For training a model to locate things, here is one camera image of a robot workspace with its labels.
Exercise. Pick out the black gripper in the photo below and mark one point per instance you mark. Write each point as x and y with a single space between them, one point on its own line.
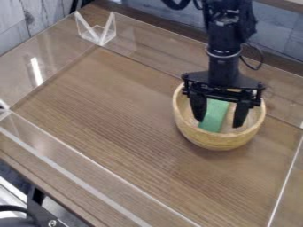
221 83

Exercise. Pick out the green rectangular stick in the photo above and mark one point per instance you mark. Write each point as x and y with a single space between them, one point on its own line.
214 115

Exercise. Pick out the wooden bowl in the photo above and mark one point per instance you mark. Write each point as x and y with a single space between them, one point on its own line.
229 137

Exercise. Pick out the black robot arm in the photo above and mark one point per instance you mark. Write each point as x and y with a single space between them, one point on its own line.
229 24

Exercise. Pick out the clear acrylic stand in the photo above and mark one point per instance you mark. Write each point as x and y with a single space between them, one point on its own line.
97 34

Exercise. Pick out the clear acrylic tray wall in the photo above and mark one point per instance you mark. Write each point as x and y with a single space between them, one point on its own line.
88 189

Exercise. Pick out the black table frame bracket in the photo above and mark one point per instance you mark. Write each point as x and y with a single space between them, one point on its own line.
44 218

